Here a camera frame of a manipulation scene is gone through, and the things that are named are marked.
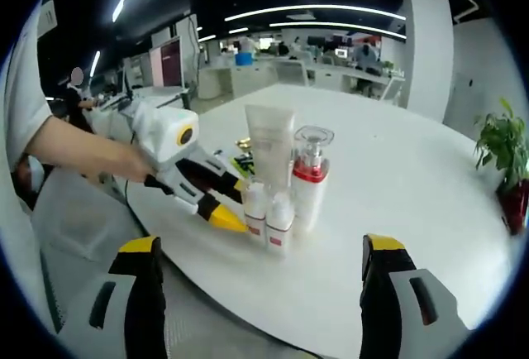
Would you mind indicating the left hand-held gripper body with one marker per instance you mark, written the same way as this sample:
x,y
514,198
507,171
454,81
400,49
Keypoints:
x,y
165,135

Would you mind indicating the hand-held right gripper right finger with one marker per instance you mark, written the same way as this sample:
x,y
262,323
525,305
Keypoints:
x,y
380,293

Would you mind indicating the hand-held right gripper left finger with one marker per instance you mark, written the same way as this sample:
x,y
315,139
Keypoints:
x,y
144,293

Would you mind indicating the green black skincare sachet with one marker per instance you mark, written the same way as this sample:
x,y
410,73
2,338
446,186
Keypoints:
x,y
244,165

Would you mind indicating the small white skincare bottle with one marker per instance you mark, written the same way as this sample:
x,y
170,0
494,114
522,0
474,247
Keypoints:
x,y
255,210
279,226

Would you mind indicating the gold foil skincare sachet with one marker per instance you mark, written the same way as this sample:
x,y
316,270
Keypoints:
x,y
244,142

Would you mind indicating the white skincare tube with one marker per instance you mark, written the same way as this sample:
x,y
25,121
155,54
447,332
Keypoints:
x,y
270,144

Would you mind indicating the white red-collared skincare bottle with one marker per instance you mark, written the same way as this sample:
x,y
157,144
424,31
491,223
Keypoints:
x,y
310,202

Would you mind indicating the person's left hand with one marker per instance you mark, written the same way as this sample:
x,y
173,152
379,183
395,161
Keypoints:
x,y
132,168

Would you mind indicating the large monitor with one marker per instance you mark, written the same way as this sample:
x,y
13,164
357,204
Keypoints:
x,y
167,61

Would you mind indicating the blue box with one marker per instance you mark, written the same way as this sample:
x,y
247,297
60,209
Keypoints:
x,y
244,58

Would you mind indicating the white office desks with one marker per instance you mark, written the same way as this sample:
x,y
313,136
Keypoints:
x,y
289,73

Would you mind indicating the ceiling air conditioner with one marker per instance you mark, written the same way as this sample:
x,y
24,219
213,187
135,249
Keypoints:
x,y
48,17

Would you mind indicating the green plant in red pot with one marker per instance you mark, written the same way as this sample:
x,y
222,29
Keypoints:
x,y
506,144

